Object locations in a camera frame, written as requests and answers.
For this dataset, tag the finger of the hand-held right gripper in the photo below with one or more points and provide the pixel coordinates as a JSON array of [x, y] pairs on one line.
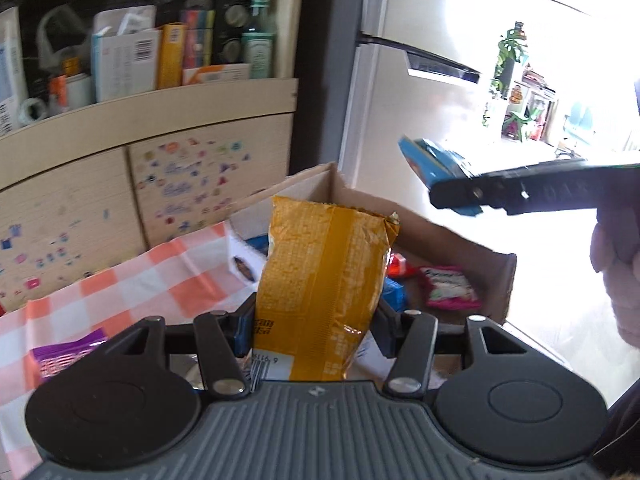
[[460, 192]]

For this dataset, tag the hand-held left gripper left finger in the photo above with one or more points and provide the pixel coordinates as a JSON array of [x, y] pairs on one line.
[[242, 340]]

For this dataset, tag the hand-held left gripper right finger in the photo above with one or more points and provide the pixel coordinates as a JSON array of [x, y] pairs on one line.
[[385, 330]]

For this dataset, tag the white cardboard box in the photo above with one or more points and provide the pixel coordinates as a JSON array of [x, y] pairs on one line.
[[450, 245]]

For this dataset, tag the red-orange snack packet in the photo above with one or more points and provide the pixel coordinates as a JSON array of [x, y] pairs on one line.
[[402, 266]]

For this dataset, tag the large orange-yellow snack packet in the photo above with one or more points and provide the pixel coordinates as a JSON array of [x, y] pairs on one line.
[[320, 285]]

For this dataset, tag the purple snack packet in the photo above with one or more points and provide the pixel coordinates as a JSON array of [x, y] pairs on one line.
[[65, 355]]

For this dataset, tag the person's right hand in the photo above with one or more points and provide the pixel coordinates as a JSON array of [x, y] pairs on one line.
[[620, 270]]

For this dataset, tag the small light blue snack packet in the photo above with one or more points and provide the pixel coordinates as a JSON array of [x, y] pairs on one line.
[[395, 292]]

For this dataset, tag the pink snack packet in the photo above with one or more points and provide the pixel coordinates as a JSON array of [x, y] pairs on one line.
[[450, 287]]

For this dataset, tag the pink checkered tablecloth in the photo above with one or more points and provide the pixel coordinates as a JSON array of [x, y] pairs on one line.
[[125, 285]]

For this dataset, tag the white refrigerator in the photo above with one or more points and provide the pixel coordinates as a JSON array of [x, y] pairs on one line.
[[400, 0]]

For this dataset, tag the wooden cabinet with stickers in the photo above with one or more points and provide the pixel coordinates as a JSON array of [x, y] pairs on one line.
[[75, 200]]

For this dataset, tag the green glass bottle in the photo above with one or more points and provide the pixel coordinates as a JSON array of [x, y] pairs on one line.
[[259, 50]]

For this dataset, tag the orange and white flat box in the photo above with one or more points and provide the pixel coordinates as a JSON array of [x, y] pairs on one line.
[[215, 74]]

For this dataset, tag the yellow box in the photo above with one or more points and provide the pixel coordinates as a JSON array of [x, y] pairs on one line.
[[172, 55]]

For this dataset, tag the orange and white small bottle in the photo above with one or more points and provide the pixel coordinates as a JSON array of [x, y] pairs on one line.
[[70, 92]]

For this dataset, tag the colourful striped box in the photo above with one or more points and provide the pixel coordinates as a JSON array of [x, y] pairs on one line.
[[197, 35]]

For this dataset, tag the white box with barcode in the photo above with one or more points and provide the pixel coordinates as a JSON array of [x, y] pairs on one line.
[[125, 55]]

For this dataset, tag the tape roll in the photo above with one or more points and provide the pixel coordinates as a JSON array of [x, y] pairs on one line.
[[32, 110]]

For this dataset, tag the white medicine box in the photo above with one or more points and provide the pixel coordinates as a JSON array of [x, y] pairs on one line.
[[10, 70]]

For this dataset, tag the white plastic bag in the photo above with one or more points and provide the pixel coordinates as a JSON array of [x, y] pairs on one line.
[[62, 30]]

